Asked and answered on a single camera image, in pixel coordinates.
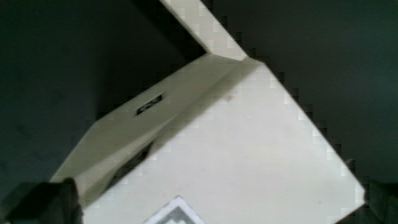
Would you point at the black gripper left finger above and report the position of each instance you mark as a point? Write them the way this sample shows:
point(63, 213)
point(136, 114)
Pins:
point(51, 205)

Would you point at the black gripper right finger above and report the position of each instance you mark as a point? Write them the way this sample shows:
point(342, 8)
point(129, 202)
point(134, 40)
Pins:
point(379, 210)

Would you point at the white cabinet top block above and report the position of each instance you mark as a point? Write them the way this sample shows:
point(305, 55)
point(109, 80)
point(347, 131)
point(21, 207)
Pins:
point(207, 156)

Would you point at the white right fence wall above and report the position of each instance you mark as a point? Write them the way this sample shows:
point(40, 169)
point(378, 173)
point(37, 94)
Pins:
point(205, 28)

